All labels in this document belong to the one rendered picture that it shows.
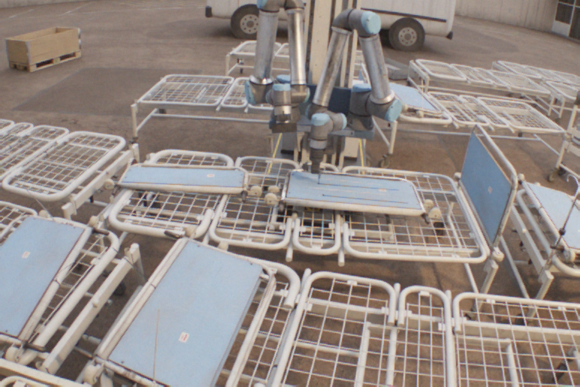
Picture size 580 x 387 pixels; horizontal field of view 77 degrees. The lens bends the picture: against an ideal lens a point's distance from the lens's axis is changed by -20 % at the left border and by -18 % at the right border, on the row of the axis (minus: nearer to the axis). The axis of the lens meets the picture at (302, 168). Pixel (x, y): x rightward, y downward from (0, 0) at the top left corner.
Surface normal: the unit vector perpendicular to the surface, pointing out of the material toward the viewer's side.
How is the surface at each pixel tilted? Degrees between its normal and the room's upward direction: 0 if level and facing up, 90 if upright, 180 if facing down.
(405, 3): 88
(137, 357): 7
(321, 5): 90
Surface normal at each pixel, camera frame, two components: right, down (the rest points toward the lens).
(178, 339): 0.20, -0.86
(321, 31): -0.07, 0.45
